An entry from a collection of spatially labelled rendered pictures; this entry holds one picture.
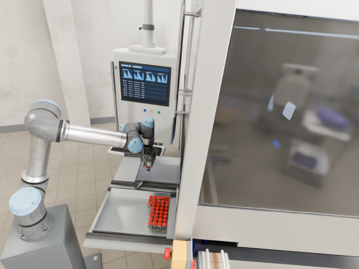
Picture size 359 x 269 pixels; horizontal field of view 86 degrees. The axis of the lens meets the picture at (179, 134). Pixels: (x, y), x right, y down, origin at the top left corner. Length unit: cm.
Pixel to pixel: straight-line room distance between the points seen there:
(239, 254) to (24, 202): 99
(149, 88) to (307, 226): 127
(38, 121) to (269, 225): 96
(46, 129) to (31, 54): 278
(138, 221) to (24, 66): 306
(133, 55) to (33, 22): 221
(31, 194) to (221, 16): 106
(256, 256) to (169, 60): 127
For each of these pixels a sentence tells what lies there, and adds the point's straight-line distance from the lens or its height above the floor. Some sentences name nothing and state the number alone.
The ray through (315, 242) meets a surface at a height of 106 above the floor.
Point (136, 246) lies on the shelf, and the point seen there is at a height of 88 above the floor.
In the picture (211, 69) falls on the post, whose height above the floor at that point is 168.
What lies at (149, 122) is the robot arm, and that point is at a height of 128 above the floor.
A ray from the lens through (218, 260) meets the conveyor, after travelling 97.
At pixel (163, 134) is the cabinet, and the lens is 170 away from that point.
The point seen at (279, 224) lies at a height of 114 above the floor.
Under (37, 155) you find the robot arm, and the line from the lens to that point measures 113.
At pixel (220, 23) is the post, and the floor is 177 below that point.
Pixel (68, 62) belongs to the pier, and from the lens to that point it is 338.
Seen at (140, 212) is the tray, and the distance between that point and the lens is 112.
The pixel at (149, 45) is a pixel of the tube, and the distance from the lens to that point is 155.
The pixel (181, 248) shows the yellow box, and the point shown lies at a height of 103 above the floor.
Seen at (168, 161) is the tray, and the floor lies 88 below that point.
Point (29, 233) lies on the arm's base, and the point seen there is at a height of 84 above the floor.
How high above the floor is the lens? 177
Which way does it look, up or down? 30 degrees down
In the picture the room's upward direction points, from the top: 6 degrees clockwise
